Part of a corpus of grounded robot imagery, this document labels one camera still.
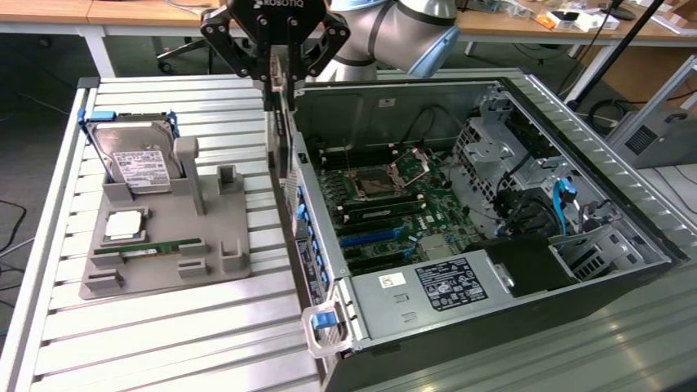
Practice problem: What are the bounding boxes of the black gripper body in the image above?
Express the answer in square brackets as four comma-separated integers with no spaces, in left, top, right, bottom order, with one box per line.
[228,0,329,47]

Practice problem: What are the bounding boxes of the graphics card with metal bracket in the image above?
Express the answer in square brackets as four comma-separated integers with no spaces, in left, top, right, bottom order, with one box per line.
[260,44,300,181]

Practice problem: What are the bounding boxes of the office chair star base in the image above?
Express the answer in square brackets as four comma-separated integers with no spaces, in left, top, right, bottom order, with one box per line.
[156,36,218,75]

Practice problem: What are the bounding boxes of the open metal socket cover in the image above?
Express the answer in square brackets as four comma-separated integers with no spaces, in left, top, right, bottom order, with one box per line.
[386,147,440,189]

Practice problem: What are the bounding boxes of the hard disk in blue caddy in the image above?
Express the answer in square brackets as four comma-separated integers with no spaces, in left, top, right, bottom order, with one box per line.
[78,109,181,196]

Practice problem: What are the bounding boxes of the CPU socket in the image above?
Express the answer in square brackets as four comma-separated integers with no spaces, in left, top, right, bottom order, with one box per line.
[348,165,405,202]

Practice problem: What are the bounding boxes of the metal disk bay cage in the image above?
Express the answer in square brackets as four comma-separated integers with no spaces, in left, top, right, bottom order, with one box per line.
[450,87,573,198]

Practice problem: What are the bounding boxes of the white device with black top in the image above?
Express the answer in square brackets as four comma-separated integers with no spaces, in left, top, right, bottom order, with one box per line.
[545,10,583,30]

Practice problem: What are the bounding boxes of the black installed RAM stick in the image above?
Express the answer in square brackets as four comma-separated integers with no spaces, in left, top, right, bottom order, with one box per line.
[342,201,424,225]

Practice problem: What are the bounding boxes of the green motherboard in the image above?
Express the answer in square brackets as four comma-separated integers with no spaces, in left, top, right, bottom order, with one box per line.
[313,142,491,275]

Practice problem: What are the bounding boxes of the grey parts rack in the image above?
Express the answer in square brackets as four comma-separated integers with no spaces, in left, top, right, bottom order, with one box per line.
[78,136,253,301]

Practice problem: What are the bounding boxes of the silver CPU chip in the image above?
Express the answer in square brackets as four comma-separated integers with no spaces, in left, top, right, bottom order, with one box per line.
[104,211,146,241]

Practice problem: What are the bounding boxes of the small white box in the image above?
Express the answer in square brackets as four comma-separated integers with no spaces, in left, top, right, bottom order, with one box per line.
[575,15,621,33]

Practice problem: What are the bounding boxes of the green RAM stick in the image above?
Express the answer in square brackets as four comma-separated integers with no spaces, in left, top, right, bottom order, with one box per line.
[98,240,200,258]

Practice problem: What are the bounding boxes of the black tripod pole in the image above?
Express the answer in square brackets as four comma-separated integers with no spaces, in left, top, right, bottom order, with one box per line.
[565,0,669,107]

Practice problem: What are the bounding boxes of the silver chipset heatsink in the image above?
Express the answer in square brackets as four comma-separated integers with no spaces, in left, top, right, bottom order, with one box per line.
[417,235,465,258]

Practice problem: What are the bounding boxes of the black round stand base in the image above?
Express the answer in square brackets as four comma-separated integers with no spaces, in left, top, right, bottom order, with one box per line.
[595,2,635,21]

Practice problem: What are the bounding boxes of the black plastic air shroud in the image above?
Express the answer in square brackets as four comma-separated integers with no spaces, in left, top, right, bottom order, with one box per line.
[465,234,578,299]

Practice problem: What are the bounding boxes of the grey power supply unit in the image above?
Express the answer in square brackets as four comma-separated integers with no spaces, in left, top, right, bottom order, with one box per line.
[348,248,515,342]

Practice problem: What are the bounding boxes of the grey computer tower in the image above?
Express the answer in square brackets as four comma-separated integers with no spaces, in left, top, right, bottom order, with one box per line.
[619,109,697,171]

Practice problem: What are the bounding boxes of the perforated metal disk bay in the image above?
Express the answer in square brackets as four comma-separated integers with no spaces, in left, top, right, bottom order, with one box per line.
[546,223,646,283]

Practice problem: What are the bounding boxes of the open black PC case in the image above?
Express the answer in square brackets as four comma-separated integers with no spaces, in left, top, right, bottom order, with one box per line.
[264,73,687,392]

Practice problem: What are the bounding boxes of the wooden desk white frame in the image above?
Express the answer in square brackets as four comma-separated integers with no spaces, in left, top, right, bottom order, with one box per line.
[456,0,697,103]
[0,0,333,78]

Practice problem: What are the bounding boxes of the blue disk wire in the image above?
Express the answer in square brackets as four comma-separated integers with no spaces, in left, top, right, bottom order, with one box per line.
[550,177,575,238]

